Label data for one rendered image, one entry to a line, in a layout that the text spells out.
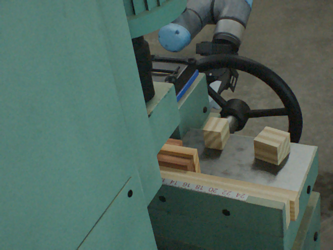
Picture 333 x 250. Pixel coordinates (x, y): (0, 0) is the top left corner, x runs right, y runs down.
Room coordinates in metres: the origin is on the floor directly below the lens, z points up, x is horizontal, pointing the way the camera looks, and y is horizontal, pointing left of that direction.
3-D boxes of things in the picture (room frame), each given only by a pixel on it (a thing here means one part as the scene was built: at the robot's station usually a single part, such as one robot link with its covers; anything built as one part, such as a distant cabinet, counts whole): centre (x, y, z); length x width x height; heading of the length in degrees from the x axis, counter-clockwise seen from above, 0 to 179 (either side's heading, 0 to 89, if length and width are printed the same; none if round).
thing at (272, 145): (0.66, -0.16, 0.92); 0.04 x 0.04 x 0.04; 45
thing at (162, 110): (0.62, 0.04, 1.03); 0.14 x 0.07 x 0.09; 148
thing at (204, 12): (1.30, -0.14, 0.89); 0.11 x 0.11 x 0.08; 56
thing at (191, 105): (0.84, 0.00, 0.92); 0.15 x 0.13 x 0.09; 58
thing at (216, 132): (0.72, -0.08, 0.92); 0.04 x 0.03 x 0.04; 150
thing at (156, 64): (0.85, 0.01, 0.99); 0.13 x 0.11 x 0.06; 58
